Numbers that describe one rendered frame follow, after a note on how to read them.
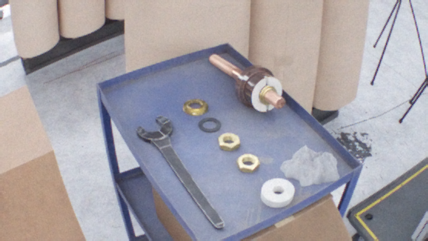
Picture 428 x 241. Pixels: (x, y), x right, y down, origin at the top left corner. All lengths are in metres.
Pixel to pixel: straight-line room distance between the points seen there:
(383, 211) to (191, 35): 1.03
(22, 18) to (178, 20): 1.73
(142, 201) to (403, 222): 1.05
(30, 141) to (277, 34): 1.12
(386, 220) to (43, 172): 1.31
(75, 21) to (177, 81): 1.93
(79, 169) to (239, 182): 1.44
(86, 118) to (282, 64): 1.27
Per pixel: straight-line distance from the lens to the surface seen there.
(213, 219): 0.91
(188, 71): 1.33
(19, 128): 1.16
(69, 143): 2.51
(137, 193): 1.47
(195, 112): 1.17
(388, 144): 2.64
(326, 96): 2.33
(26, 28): 3.01
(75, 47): 3.39
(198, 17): 1.48
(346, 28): 2.15
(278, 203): 0.94
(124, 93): 1.26
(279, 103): 1.10
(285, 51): 1.85
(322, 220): 1.04
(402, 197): 1.87
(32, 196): 1.13
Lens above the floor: 1.59
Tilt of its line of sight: 38 degrees down
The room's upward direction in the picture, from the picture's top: 2 degrees clockwise
